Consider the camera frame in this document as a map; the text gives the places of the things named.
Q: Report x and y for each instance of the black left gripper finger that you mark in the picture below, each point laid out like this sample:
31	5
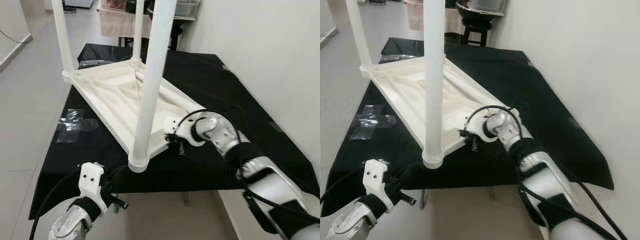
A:
121	175
411	172

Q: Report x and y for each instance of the white plastic table leg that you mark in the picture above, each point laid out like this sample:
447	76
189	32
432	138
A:
357	30
150	75
470	87
62	40
434	75
170	92
138	35

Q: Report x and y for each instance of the white plastic table top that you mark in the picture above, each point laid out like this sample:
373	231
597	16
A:
115	90
415	85

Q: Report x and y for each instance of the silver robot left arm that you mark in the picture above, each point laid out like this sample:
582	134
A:
70	222
357	222

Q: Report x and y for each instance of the clear tape patch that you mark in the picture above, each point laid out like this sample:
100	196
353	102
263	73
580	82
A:
92	62
275	126
395	58
575	122
75	125
370	122

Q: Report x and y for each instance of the black tablecloth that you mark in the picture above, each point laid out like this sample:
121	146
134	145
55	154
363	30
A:
525	85
225	90

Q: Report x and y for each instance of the small grey tape strip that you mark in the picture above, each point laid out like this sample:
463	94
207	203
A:
531	64
225	67

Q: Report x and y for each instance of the black round stool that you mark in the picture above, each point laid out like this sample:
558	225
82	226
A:
176	36
475	32

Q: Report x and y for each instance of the black bowl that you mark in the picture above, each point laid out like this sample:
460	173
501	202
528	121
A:
477	11

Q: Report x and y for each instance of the beige cloth covered table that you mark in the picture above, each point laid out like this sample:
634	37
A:
117	22
415	15

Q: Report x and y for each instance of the grey plastic storage container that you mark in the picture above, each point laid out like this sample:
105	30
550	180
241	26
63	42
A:
487	4
189	7

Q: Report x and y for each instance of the black bag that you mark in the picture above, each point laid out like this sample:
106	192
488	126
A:
136	5

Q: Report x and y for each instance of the red patterned box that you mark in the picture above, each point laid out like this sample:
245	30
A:
115	4

